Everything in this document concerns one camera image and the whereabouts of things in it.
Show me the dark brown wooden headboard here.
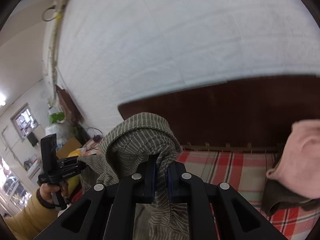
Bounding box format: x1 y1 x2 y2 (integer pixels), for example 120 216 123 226
118 75 319 152

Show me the left forearm tan sleeve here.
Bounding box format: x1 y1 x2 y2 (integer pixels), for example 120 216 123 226
4 188 58 239

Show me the red plaid bed sheet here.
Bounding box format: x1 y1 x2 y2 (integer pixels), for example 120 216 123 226
176 152 319 239

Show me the brown bag by wall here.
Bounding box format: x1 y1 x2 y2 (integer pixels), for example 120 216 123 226
55 85 84 125

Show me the wall window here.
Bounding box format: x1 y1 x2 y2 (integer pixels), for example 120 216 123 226
10 103 39 140

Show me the dark brown hoodie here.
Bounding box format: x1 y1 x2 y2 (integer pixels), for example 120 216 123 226
261 178 319 216

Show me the pink sweater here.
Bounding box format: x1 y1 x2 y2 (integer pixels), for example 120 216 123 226
266 119 319 199

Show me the white wall pipe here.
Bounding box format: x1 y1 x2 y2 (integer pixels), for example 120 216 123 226
41 0 69 108

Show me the grey striped shirt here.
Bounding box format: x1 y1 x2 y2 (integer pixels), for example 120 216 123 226
80 113 189 239

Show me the person's left hand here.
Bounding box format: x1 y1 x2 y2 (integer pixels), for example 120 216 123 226
39 181 68 204

